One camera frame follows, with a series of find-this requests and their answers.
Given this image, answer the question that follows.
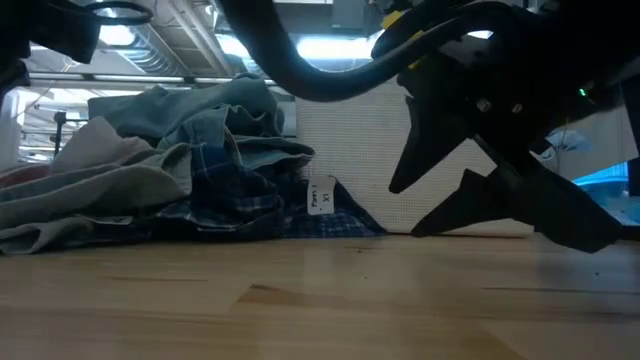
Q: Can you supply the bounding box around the white plastic bin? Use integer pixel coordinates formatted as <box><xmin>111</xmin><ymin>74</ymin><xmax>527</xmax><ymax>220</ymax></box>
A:
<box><xmin>294</xmin><ymin>78</ymin><xmax>535</xmax><ymax>236</ymax></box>

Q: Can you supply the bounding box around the long metal ceiling rail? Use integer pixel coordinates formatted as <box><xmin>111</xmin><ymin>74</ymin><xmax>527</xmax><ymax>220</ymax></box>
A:
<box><xmin>27</xmin><ymin>72</ymin><xmax>279</xmax><ymax>86</ymax></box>

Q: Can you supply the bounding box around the pale pinkish white garment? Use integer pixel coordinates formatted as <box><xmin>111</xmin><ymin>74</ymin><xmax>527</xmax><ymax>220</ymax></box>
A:
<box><xmin>48</xmin><ymin>115</ymin><xmax>157</xmax><ymax>175</ymax></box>

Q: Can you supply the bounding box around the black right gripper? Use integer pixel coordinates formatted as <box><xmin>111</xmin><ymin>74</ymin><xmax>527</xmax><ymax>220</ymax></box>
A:
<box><xmin>388</xmin><ymin>29</ymin><xmax>626</xmax><ymax>254</ymax></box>

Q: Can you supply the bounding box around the dark hanging cord loop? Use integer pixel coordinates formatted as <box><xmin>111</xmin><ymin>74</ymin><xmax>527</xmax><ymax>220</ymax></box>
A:
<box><xmin>218</xmin><ymin>0</ymin><xmax>506</xmax><ymax>104</ymax></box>

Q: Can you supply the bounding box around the white paper clothing tag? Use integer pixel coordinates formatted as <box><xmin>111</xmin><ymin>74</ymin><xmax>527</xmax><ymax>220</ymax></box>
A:
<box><xmin>305</xmin><ymin>174</ymin><xmax>338</xmax><ymax>217</ymax></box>

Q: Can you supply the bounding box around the blue denim garment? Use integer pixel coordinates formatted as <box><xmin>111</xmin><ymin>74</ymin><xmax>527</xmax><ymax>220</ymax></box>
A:
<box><xmin>159</xmin><ymin>103</ymin><xmax>317</xmax><ymax>174</ymax></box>

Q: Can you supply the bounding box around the grey garment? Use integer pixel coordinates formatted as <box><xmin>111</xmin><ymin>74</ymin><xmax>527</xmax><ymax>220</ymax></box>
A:
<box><xmin>0</xmin><ymin>142</ymin><xmax>195</xmax><ymax>257</ymax></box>

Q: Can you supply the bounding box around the black background stand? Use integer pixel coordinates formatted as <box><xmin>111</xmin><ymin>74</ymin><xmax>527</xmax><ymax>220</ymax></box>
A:
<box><xmin>52</xmin><ymin>110</ymin><xmax>70</xmax><ymax>157</ymax></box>

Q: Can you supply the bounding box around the blue plaid shirt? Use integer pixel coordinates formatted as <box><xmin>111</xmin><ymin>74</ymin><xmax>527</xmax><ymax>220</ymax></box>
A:
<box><xmin>92</xmin><ymin>142</ymin><xmax>389</xmax><ymax>242</ymax></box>

